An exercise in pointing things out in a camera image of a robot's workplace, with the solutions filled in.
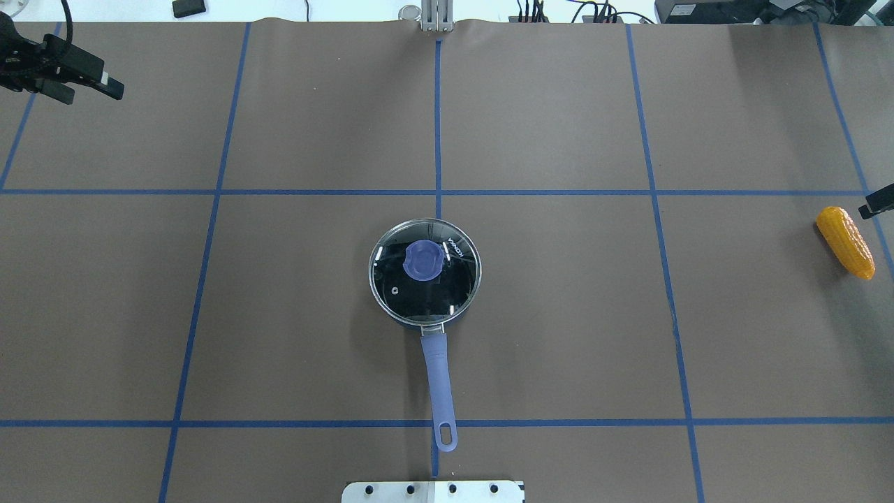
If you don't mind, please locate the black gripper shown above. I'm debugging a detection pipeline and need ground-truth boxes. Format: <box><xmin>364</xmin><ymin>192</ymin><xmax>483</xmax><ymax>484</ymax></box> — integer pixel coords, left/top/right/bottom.
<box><xmin>1</xmin><ymin>15</ymin><xmax>124</xmax><ymax>105</ymax></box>

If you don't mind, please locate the yellow corn cob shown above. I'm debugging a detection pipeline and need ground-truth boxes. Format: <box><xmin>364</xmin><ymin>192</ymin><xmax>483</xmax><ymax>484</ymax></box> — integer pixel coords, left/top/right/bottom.
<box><xmin>815</xmin><ymin>206</ymin><xmax>876</xmax><ymax>280</ymax></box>

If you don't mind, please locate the glass lid with blue knob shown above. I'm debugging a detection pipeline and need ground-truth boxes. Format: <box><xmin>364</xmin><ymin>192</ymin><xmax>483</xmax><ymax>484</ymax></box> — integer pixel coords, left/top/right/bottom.
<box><xmin>367</xmin><ymin>219</ymin><xmax>483</xmax><ymax>327</ymax></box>

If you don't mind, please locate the black device on desk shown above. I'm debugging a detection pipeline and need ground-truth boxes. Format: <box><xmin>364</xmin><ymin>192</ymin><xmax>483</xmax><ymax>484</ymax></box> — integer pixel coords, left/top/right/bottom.
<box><xmin>170</xmin><ymin>0</ymin><xmax>207</xmax><ymax>19</ymax></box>

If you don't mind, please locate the aluminium frame post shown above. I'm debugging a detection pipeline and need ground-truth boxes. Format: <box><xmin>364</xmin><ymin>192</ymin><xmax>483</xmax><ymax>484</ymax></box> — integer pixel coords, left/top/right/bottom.
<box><xmin>420</xmin><ymin>0</ymin><xmax>455</xmax><ymax>32</ymax></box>

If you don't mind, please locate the blue saucepan with handle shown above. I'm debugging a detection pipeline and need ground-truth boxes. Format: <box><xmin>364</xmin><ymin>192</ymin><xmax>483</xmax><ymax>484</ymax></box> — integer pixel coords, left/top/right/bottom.
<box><xmin>368</xmin><ymin>218</ymin><xmax>483</xmax><ymax>453</ymax></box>

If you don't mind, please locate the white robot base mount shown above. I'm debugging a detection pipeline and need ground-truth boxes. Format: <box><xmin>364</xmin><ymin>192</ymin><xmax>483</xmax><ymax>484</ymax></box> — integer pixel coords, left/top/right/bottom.
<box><xmin>341</xmin><ymin>480</ymin><xmax>526</xmax><ymax>502</ymax></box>

